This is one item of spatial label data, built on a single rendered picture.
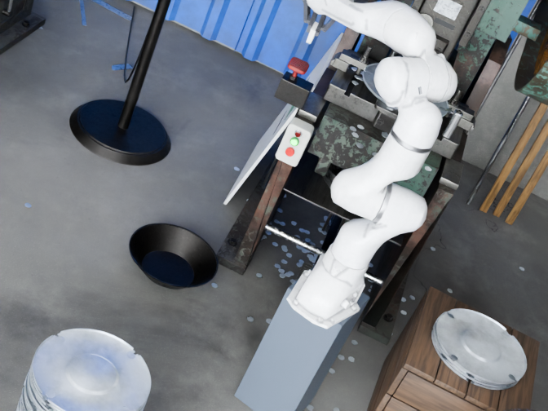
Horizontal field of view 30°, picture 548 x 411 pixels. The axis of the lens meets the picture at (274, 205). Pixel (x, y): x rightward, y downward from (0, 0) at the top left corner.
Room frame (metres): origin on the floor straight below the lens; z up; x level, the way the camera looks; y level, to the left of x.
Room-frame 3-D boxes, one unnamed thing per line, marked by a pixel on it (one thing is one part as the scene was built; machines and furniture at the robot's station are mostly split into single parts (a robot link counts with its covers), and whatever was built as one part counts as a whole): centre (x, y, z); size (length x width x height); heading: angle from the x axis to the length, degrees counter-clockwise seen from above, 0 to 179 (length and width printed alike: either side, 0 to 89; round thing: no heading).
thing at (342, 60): (3.04, -0.06, 0.76); 0.17 x 0.06 x 0.10; 88
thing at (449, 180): (3.17, -0.50, 0.45); 0.92 x 0.12 x 0.90; 178
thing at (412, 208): (2.25, -0.28, 0.71); 0.18 x 0.11 x 0.25; 97
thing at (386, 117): (2.86, -0.22, 0.72); 0.25 x 0.14 x 0.14; 178
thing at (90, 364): (1.74, 0.23, 0.31); 0.29 x 0.29 x 0.01
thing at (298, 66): (2.82, 0.11, 0.72); 0.07 x 0.06 x 0.08; 178
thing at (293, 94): (2.82, 0.09, 0.62); 0.10 x 0.06 x 0.20; 88
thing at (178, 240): (2.59, 0.23, 0.04); 0.30 x 0.30 x 0.07
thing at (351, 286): (2.21, -0.23, 0.52); 0.22 x 0.19 x 0.14; 162
